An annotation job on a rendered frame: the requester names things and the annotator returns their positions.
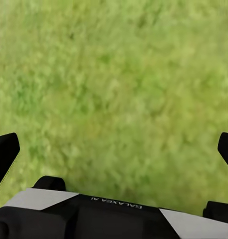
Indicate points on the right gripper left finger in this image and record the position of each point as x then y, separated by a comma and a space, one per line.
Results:
9, 149

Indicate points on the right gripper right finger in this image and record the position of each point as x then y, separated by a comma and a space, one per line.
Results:
223, 146

